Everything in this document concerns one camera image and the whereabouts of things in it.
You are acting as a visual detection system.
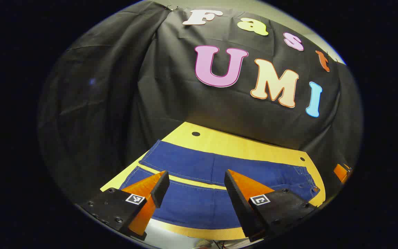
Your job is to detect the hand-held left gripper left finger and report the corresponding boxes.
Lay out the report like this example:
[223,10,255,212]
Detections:
[82,170,170,241]

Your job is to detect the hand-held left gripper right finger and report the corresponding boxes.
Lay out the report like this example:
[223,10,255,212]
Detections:
[224,169,319,242]

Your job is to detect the blue denim jeans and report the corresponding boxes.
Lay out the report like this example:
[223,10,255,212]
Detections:
[119,139,321,230]

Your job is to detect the black backdrop cloth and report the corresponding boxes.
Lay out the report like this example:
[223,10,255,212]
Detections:
[37,0,363,208]

